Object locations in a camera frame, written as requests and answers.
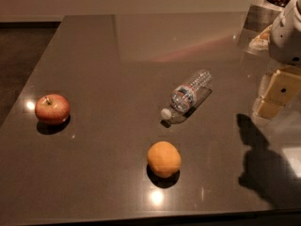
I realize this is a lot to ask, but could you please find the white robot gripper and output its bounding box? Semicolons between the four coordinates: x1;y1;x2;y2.
249;0;301;120

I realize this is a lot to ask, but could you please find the clear plastic water bottle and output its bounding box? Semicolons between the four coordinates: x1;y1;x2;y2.
161;69;213;124

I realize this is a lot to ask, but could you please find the metal bowl of nuts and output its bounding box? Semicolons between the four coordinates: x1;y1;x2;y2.
244;0;291;32

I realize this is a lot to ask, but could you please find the orange fruit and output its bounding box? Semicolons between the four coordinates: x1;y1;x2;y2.
147;141;182;178

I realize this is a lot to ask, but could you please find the red apple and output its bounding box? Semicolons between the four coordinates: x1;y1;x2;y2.
35;94;70;125

